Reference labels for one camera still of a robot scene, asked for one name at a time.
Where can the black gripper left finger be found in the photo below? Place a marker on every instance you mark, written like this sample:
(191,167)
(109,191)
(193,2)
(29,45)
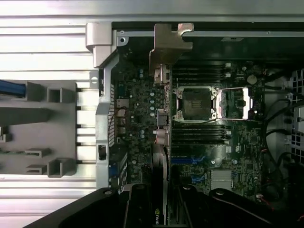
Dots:
(95,209)

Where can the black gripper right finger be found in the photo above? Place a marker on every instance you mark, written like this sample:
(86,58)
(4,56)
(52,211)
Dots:
(221,211)

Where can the silver chipset heatsink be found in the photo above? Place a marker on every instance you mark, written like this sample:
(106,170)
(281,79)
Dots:
(221,179)

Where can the green motherboard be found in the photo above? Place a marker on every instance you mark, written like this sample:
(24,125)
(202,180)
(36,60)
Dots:
(247,142)

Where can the open black PC case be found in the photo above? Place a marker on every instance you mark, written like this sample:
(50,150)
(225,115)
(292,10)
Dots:
(104,118)

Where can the grey parts rack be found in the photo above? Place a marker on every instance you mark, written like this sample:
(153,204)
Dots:
(42,123)

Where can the metal socket cover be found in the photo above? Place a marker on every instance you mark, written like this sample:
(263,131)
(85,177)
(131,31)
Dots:
(234,102)

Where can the CPU socket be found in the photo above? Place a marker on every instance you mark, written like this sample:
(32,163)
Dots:
(194,102)

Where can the round coin cell battery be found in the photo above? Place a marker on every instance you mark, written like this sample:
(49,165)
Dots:
(252,78)

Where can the hard disk in blue carrier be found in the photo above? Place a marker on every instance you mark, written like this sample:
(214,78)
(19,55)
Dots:
(12,88)

